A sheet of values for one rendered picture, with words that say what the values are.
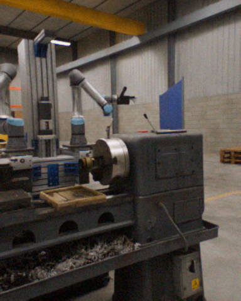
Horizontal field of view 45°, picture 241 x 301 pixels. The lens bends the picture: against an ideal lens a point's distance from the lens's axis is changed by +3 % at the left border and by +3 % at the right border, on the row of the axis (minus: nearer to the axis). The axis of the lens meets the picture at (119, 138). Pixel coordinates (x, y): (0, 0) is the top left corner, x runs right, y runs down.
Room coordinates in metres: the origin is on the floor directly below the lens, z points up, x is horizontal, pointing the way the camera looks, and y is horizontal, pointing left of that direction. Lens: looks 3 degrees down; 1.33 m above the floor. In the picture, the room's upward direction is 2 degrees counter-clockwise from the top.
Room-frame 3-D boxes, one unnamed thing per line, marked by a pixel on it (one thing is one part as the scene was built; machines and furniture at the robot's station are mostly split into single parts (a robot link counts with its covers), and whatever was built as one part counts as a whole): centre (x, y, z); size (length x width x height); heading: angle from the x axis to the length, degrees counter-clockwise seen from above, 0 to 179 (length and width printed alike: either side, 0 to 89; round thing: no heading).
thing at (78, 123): (2.45, 0.36, 1.33); 0.13 x 0.12 x 0.14; 8
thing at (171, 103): (8.57, -1.49, 1.18); 4.12 x 0.80 x 2.35; 179
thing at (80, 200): (1.77, 0.31, 0.89); 0.36 x 0.30 x 0.04; 30
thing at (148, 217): (2.13, -0.25, 0.43); 0.60 x 0.48 x 0.86; 120
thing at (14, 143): (2.20, 0.79, 1.21); 0.15 x 0.15 x 0.10
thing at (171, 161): (2.13, -0.25, 1.06); 0.59 x 0.48 x 0.39; 120
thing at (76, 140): (2.44, 0.36, 1.21); 0.15 x 0.15 x 0.10
